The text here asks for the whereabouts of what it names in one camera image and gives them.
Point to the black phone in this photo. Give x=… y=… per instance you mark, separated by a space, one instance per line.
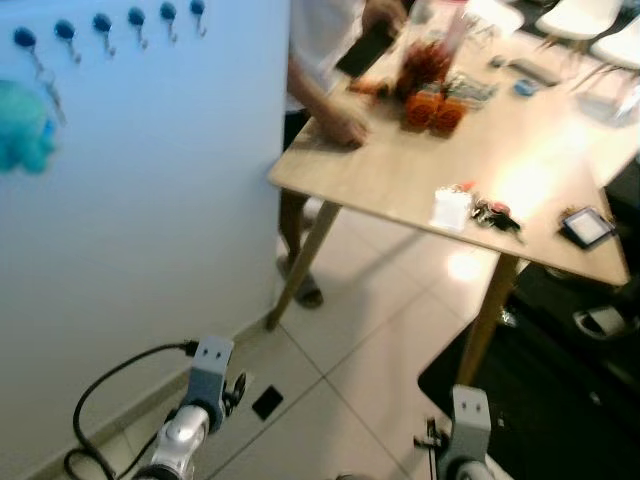
x=365 y=50

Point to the black keys red tag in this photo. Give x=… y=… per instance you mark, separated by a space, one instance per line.
x=495 y=216

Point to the black rug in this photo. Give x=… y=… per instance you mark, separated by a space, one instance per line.
x=550 y=420

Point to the grey sandal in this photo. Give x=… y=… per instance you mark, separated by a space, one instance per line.
x=600 y=322

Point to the small white box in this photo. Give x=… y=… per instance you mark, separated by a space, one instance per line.
x=450 y=212

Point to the light wooden table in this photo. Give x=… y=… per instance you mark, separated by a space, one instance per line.
x=400 y=170

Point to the orange cylindrical object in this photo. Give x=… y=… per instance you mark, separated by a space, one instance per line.
x=375 y=88

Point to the silver key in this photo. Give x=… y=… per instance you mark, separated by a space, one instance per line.
x=55 y=100

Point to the silver foil packet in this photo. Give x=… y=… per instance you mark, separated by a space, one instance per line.
x=472 y=92

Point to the small blue round lid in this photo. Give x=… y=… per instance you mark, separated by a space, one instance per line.
x=525 y=89

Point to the person in white shirt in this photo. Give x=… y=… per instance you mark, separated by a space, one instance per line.
x=320 y=40

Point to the grey remote control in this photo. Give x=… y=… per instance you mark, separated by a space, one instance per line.
x=534 y=72

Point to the clear glass bowl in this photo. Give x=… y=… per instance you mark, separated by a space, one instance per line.
x=610 y=100

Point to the small dark grey object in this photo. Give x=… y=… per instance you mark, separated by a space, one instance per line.
x=497 y=62

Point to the clear jar red lid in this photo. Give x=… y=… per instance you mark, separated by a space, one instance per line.
x=435 y=50

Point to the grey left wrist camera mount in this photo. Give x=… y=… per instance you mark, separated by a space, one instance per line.
x=210 y=370

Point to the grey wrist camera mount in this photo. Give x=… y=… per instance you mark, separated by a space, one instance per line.
x=472 y=420
x=210 y=370

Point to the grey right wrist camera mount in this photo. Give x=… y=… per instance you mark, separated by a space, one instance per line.
x=472 y=420

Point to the round knob wall hook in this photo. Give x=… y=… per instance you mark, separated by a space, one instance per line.
x=136 y=16
x=101 y=22
x=197 y=7
x=168 y=11
x=64 y=30
x=25 y=38

